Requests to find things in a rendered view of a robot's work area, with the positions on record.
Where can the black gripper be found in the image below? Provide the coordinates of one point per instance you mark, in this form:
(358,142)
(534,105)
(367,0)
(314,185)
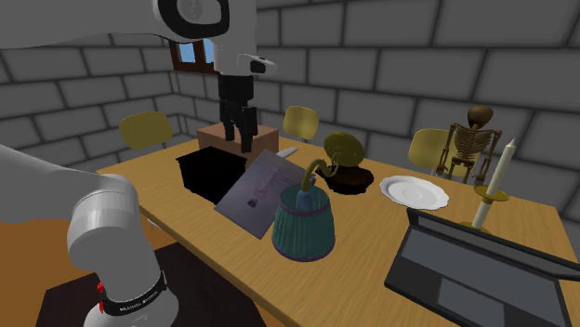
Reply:
(234,90)

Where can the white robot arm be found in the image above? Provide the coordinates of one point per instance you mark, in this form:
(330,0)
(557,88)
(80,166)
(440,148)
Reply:
(40,190)

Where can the brown cardboard box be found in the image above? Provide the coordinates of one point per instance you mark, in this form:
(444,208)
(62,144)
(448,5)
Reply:
(263,136)

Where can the black box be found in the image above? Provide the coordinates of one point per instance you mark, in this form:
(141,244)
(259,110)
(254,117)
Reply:
(210,174)

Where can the small grey flat thing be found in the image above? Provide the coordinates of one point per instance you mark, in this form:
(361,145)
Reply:
(287,152)

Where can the yellow chair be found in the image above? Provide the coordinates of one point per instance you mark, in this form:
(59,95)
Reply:
(301,122)
(145,129)
(426,151)

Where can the grey printed sheet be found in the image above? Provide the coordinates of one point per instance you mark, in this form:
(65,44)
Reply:
(258,190)

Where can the brown framed window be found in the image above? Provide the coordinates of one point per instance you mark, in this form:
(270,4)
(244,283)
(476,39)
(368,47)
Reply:
(192,56)

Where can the dark robot stand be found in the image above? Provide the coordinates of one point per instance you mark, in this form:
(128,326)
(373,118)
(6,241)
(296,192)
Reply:
(204,290)

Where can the wooden table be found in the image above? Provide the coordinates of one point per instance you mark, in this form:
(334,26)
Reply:
(362,258)

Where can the white plate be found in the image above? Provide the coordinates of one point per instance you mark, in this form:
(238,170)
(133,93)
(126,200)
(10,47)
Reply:
(414,192)

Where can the brown skeleton figure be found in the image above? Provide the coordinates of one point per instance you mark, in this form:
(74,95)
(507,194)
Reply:
(469,142)

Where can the white candle in brass holder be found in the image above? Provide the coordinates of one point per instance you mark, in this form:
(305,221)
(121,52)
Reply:
(500,167)

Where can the dark grey laptop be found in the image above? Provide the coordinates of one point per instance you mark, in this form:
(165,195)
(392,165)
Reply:
(475,271)

